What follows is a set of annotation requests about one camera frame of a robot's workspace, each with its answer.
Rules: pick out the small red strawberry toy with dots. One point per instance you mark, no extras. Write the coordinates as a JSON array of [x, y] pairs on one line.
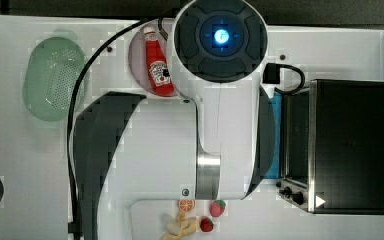
[[206, 225]]

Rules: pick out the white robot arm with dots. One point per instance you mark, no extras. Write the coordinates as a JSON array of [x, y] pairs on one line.
[[212, 138]]

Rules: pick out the pink oval plate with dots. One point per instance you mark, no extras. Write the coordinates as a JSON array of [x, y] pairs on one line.
[[137, 57]]

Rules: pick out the red ketchup bottle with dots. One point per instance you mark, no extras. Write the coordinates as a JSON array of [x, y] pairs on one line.
[[156, 64]]

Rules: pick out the orange slice toy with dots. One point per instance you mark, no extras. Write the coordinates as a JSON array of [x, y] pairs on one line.
[[186, 206]]

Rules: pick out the large strawberry toy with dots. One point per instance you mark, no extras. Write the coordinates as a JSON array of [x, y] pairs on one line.
[[217, 208]]

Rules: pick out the yellow banana toy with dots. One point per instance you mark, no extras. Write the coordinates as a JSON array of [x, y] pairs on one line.
[[180, 227]]

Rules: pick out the green perforated colander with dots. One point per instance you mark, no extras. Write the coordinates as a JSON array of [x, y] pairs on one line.
[[53, 68]]

